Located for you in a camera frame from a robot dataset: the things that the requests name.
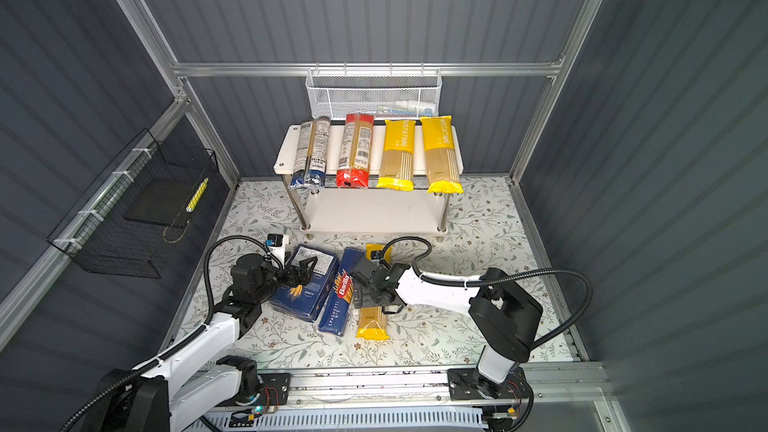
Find dark blue spaghetti bag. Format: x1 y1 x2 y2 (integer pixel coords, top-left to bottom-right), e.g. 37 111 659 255
289 117 331 189

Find red spaghetti bag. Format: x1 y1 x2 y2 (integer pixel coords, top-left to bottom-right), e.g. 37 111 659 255
336 113 374 188

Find yellow Pastatime spaghetti bag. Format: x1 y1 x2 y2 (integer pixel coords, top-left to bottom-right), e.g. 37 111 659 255
377 120 416 191
421 116 464 194

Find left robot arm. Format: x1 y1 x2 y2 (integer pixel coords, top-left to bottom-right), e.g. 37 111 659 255
63 253 318 431

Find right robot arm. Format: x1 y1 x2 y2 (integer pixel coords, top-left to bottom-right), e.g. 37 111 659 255
350 258 543 399

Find white two-tier shelf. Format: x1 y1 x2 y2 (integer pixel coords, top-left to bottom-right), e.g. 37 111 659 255
274 124 453 236

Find large blue Barilla box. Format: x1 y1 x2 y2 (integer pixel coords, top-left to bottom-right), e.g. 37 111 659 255
268 244 339 322

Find slim blue Barilla spaghetti box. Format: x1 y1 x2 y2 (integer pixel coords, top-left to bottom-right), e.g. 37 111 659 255
318 248 365 336

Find yellow marker in basket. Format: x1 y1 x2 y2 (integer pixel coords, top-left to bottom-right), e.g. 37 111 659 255
185 177 209 214

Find tubes in white basket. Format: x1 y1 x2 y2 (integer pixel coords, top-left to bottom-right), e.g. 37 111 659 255
359 100 438 119

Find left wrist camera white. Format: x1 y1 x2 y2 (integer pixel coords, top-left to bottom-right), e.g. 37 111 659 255
265 233 290 264

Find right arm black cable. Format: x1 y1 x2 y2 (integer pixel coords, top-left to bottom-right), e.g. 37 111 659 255
380 235 594 352

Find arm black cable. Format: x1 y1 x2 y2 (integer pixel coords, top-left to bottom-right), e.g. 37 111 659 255
59 235 283 432
380 235 594 352

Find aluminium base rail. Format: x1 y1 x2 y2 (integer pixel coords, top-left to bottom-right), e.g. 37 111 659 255
203 362 607 432

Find black wire basket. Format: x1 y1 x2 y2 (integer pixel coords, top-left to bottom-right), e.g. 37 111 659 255
48 133 219 279

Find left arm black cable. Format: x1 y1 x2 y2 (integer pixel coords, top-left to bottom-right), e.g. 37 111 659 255
59 235 283 432

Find white wire mesh basket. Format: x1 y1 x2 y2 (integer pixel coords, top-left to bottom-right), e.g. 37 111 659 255
305 71 443 121

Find aluminium frame profile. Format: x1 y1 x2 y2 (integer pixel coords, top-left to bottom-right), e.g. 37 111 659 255
1 0 604 356

